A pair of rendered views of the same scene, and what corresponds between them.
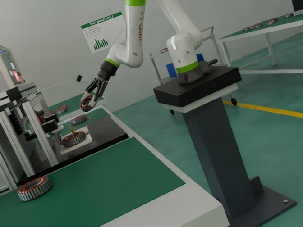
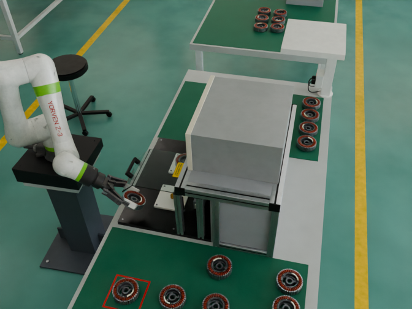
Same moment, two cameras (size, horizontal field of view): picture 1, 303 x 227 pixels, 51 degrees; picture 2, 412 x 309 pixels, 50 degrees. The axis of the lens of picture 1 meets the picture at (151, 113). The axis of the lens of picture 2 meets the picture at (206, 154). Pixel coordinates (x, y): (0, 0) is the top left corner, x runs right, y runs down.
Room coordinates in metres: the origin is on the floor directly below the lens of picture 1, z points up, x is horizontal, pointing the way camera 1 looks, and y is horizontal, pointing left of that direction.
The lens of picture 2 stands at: (2.97, 1.25, 2.46)
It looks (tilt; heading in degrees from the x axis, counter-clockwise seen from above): 43 degrees down; 206
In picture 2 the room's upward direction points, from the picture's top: 2 degrees counter-clockwise
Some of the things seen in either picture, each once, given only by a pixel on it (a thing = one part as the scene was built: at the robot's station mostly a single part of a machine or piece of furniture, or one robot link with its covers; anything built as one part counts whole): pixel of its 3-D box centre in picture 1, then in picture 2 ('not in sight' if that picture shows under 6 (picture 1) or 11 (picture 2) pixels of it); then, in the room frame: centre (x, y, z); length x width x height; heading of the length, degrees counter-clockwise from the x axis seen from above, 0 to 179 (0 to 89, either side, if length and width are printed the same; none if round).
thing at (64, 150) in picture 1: (76, 143); not in sight; (1.48, 0.38, 0.78); 0.15 x 0.15 x 0.01; 11
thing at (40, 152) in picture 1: (44, 152); not in sight; (1.45, 0.52, 0.80); 0.07 x 0.05 x 0.06; 11
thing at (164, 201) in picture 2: (75, 134); (172, 198); (1.72, 0.43, 0.78); 0.15 x 0.15 x 0.01; 11
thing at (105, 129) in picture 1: (74, 143); (182, 183); (1.60, 0.42, 0.76); 0.64 x 0.47 x 0.02; 11
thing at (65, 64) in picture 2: not in sight; (75, 91); (0.62, -1.17, 0.28); 0.54 x 0.49 x 0.56; 101
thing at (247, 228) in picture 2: not in sight; (244, 227); (1.84, 0.86, 0.91); 0.28 x 0.03 x 0.32; 101
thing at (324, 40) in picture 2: not in sight; (309, 69); (0.60, 0.80, 0.98); 0.37 x 0.35 x 0.46; 11
